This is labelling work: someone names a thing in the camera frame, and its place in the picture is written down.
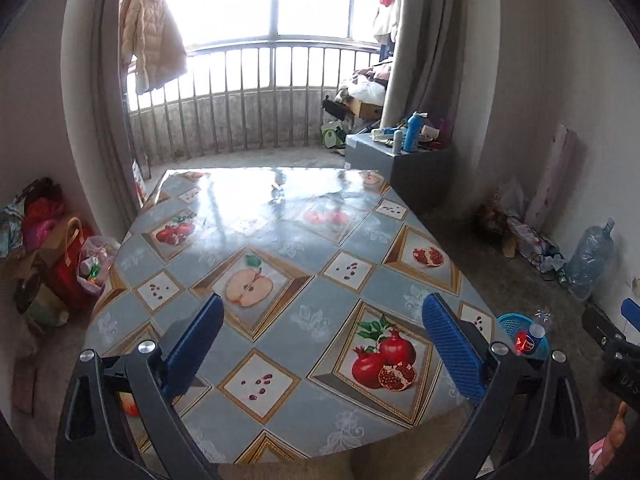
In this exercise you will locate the fruit pattern tablecloth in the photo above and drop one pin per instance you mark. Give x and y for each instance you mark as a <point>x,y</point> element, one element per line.
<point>323,273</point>

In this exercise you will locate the pink rolled mat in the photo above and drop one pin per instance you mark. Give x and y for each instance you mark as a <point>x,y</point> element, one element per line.
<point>562,168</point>

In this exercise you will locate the blue spray bottle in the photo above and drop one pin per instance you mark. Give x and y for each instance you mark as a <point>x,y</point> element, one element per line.
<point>414,125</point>

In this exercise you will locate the blue plastic basket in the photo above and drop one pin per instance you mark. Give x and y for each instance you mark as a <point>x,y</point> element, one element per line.
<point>529,336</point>

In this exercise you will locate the grey cabinet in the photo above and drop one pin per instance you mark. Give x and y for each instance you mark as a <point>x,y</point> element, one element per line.
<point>421,179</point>

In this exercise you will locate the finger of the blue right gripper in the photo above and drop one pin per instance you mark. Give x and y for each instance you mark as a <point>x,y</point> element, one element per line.
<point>631,313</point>

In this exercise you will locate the metal balcony railing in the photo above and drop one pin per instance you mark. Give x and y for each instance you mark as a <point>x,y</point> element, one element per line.
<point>242,95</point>

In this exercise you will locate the cardboard box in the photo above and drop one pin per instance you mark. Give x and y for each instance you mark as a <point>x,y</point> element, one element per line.
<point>362,110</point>

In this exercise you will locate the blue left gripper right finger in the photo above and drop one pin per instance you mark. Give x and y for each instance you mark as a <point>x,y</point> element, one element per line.
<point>461,352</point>

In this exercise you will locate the beige puffer jacket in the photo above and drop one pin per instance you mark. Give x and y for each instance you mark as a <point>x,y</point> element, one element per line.
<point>152,41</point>

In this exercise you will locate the crumpled clear plastic bottle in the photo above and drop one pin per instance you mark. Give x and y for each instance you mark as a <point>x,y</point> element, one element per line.
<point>542,317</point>

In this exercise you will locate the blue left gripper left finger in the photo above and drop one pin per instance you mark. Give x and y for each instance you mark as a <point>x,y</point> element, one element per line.
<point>185,346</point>

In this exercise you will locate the grey curtain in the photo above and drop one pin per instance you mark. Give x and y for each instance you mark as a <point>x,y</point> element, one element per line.
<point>445,63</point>

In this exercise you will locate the large clear water jug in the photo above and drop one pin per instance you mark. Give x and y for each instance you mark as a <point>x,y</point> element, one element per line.
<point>589,261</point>

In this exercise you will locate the person right hand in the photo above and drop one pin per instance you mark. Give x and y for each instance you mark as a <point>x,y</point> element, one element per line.
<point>617,433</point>

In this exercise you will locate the white small bottle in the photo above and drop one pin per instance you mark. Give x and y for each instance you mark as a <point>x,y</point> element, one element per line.
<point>398,141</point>

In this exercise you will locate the red tote bag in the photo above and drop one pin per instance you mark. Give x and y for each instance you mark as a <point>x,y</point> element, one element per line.
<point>61,277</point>

